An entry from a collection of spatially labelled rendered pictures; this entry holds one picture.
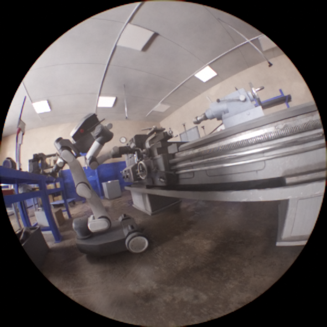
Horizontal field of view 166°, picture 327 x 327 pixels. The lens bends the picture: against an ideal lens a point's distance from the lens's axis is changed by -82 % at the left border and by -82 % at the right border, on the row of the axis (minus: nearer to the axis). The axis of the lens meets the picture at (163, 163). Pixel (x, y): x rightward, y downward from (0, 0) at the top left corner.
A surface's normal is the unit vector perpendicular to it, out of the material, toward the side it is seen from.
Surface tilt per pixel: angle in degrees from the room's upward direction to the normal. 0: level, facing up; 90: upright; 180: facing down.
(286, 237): 90
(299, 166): 90
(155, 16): 180
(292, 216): 90
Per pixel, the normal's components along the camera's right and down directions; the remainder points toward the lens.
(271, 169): -0.80, 0.13
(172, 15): 0.20, 0.98
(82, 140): 0.64, 0.47
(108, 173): 0.58, -0.15
